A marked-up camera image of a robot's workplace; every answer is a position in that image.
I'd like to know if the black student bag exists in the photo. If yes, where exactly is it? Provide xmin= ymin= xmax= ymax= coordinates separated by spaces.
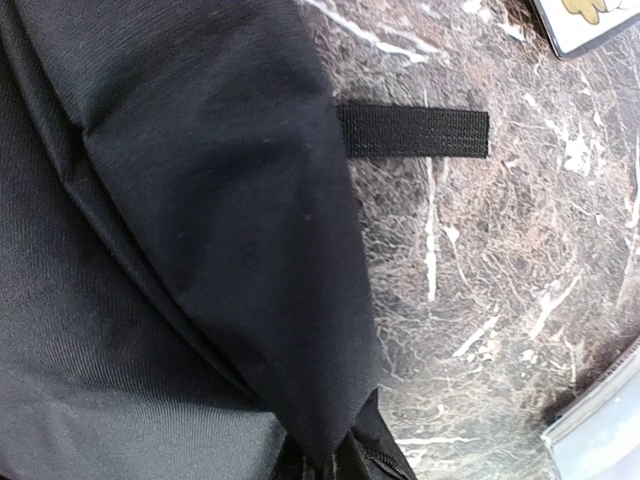
xmin=1 ymin=1 xmax=489 ymax=479

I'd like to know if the floral fabric coaster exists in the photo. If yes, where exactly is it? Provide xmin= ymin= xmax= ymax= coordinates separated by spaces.
xmin=532 ymin=0 xmax=639 ymax=59

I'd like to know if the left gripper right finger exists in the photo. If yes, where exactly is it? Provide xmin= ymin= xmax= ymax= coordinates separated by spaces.
xmin=332 ymin=390 xmax=417 ymax=480

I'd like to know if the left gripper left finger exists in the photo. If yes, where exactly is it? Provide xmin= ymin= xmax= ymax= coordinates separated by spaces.
xmin=274 ymin=436 xmax=320 ymax=480

